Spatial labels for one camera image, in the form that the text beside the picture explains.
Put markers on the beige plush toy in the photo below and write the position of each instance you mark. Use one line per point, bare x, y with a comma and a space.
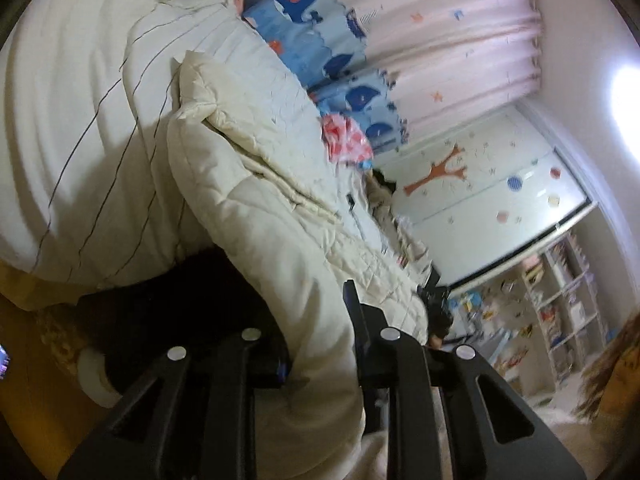
384, 195

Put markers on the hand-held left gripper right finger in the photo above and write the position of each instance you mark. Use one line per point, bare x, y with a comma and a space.
370, 350

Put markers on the whale print curtain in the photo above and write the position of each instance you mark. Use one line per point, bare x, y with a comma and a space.
400, 35

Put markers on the pink dotted cloth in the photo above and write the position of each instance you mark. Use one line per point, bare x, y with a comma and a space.
345, 137

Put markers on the white bookshelf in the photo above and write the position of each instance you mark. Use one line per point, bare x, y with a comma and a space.
550, 300

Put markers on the brown shaggy fabric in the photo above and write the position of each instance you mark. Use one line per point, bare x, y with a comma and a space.
612, 365

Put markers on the cream quilted jacket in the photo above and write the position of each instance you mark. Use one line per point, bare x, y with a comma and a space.
280, 220

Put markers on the ceiling light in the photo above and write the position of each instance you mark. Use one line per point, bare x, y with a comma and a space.
627, 97

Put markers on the white striped duvet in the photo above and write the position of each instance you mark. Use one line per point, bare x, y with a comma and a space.
90, 135

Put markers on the white round object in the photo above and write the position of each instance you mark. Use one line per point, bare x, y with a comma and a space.
97, 380

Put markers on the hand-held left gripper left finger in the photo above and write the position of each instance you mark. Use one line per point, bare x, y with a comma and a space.
260, 360

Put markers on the white wardrobe with tree decal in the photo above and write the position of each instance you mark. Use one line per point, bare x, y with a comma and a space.
490, 200

